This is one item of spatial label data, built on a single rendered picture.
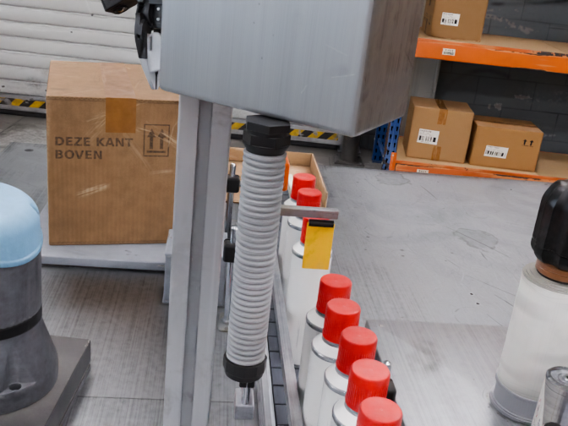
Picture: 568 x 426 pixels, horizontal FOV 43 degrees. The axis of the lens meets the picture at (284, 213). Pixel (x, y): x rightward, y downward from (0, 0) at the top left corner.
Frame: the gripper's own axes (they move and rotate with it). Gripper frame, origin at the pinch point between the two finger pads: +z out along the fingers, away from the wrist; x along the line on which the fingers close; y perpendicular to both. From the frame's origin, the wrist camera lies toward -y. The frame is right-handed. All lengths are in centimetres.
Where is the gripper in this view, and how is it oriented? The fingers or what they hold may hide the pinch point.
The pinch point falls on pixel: (150, 81)
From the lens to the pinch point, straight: 124.1
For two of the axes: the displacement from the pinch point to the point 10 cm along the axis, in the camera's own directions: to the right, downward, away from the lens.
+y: 9.2, 1.3, -3.7
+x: 3.9, -1.4, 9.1
